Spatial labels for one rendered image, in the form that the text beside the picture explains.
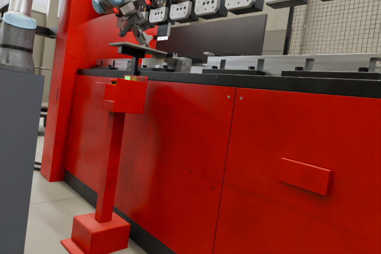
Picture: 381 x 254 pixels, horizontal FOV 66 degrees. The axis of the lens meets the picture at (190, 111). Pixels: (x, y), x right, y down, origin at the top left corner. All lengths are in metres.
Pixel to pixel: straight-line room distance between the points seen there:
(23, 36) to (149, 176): 0.82
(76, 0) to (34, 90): 1.26
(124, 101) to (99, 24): 1.26
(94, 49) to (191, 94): 1.37
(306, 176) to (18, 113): 1.06
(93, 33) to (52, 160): 1.02
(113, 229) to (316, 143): 1.00
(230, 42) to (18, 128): 1.36
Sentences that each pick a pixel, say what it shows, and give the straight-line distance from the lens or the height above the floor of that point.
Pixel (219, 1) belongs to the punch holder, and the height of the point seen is 1.22.
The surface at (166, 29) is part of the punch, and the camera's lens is 1.74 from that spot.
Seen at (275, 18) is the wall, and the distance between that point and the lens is 10.52.
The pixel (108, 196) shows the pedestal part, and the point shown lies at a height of 0.25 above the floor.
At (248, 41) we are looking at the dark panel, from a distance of 1.96.
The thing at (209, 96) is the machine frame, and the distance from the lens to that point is 1.19.
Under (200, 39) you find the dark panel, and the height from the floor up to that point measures 1.22.
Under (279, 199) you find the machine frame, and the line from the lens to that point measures 1.01.
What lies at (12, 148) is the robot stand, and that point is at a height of 0.48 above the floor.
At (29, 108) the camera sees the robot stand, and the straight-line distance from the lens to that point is 1.34.
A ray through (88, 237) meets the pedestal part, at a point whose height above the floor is 0.09.
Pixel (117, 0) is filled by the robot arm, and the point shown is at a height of 1.17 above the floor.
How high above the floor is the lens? 0.76
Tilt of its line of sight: 2 degrees down
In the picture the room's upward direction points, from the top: 8 degrees clockwise
